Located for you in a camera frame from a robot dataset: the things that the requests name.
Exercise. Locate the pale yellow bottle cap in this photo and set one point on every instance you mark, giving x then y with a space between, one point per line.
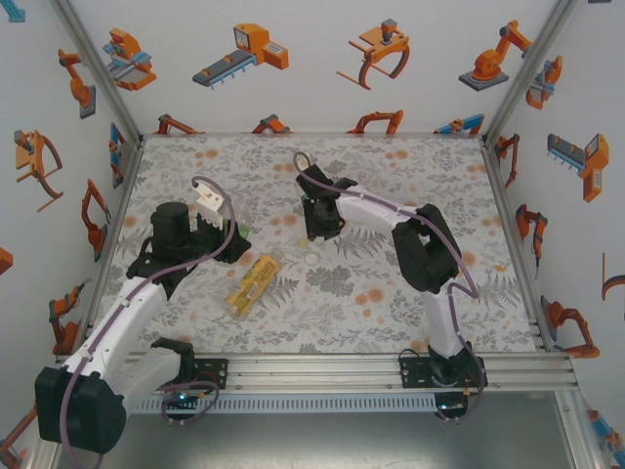
303 242

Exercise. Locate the white bottle cap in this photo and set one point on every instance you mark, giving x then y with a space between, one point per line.
311 258

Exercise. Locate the yellow label plastic bottle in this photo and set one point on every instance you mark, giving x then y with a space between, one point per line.
254 283

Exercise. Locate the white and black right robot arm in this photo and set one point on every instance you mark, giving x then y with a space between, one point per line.
425 254

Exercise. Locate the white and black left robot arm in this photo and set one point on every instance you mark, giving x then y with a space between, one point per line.
112 327

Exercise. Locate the floral print table mat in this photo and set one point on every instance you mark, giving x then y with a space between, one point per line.
220 166

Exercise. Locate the small circuit board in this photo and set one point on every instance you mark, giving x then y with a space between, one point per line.
449 406
181 398

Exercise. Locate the aluminium side rail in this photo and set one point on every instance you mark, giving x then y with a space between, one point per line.
117 195
503 195

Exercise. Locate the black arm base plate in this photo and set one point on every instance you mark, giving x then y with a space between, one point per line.
215 373
412 373

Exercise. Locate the aluminium frame rail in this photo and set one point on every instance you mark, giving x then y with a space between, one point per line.
312 371

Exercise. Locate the aluminium frame post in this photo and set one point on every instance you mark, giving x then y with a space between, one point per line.
102 73
526 73

